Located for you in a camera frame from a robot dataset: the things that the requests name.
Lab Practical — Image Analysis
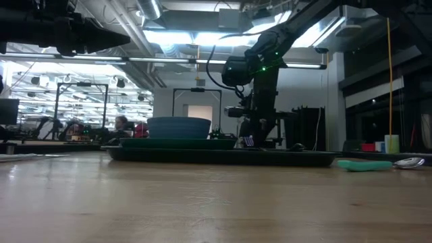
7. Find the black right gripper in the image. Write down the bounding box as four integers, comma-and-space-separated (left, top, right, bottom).
242, 84, 282, 149

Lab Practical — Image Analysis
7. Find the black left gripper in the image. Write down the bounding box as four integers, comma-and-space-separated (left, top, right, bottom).
39, 11, 132, 57

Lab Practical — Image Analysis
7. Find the blue bowl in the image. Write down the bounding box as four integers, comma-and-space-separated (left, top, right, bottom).
146, 116, 213, 140

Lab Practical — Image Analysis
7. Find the green plate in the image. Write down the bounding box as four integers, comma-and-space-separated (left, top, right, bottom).
119, 137, 238, 151

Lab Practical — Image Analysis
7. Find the silver spoon teal handle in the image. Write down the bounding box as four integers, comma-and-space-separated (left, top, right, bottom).
336, 157, 426, 173

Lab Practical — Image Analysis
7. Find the dark green serving tray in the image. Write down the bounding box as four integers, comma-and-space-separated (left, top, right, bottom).
100, 145, 340, 168

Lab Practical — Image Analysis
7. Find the black cabinet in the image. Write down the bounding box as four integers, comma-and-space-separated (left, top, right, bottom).
283, 106, 327, 152

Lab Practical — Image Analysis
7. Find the ceiling light strip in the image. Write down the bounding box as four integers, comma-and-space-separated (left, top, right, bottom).
0, 52, 328, 70

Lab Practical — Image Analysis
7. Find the person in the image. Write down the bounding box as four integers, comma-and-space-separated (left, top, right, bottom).
112, 115, 132, 140

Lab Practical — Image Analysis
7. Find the black monitor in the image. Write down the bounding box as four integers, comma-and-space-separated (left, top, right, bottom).
0, 98, 20, 126

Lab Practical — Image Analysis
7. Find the pale green cup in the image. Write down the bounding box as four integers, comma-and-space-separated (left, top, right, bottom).
384, 134, 400, 155

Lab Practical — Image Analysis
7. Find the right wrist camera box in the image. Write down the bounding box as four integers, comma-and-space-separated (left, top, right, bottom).
223, 105, 244, 119

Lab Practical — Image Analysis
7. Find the black gantry frame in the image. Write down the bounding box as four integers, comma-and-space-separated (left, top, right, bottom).
172, 87, 223, 136
53, 82, 109, 140

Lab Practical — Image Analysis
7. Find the silver ventilation duct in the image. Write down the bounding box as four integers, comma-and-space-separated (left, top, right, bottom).
134, 0, 163, 21

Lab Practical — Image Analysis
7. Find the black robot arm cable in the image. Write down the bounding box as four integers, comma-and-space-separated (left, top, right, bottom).
205, 32, 257, 99

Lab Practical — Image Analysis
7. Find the yellow extension cable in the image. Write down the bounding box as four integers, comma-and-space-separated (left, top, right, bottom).
386, 17, 395, 153

